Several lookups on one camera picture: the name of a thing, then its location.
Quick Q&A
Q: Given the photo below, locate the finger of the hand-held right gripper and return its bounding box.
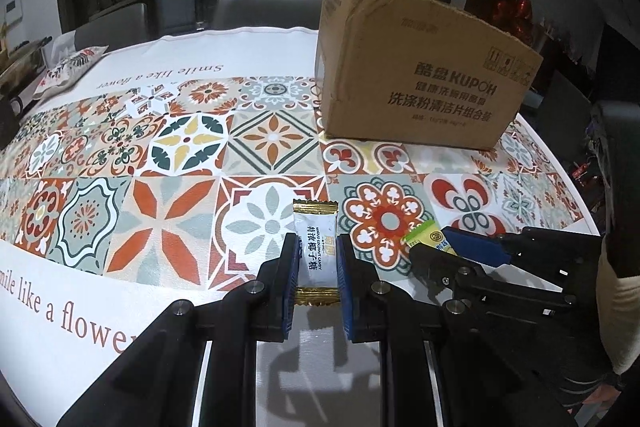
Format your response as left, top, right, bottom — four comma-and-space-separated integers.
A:
442, 227, 603, 278
410, 244, 608, 338

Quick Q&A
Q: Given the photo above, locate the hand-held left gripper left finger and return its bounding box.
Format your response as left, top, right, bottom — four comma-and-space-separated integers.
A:
57, 233, 302, 427

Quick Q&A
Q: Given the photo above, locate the person's right forearm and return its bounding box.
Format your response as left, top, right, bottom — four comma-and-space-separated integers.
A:
600, 234, 640, 375

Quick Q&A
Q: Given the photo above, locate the green candy packet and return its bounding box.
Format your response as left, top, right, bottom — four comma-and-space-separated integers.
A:
404, 219, 458, 258

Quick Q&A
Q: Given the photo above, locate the brown cardboard box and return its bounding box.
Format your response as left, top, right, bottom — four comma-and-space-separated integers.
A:
314, 0, 545, 152

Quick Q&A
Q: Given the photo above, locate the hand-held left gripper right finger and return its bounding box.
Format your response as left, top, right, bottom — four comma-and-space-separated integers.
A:
337, 233, 591, 427

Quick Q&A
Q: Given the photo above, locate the white and gold candy packet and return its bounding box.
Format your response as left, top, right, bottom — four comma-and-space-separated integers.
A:
291, 199, 341, 308

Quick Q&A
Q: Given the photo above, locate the grey chair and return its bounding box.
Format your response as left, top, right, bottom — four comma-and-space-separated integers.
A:
215, 0, 326, 32
74, 2, 151, 52

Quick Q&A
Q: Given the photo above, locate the red ribbon decoration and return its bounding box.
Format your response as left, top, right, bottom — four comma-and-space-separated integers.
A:
492, 0, 533, 48

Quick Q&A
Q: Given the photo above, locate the leaf-print cushion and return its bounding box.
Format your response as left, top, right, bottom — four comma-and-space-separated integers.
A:
35, 47, 108, 95

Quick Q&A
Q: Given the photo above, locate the colourful clutter pile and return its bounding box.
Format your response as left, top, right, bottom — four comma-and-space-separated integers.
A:
570, 157, 601, 188

